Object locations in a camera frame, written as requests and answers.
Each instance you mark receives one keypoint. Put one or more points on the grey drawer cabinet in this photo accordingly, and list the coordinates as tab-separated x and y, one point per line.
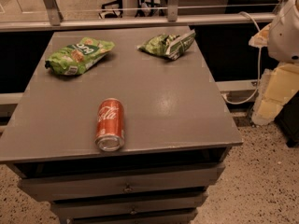
177	132

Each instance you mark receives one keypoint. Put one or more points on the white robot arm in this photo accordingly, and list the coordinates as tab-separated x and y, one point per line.
283	39

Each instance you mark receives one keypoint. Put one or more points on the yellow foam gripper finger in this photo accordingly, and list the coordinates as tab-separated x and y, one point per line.
276	89
260	40

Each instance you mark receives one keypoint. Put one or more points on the green rice chip bag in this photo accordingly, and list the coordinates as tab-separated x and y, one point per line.
77	59

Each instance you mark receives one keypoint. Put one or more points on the crumpled green snack bag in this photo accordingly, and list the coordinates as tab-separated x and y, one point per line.
168	46

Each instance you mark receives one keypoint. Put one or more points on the metal railing frame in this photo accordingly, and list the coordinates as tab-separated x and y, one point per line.
60	15

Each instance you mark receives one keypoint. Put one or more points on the red cola can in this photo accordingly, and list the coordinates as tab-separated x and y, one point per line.
110	125

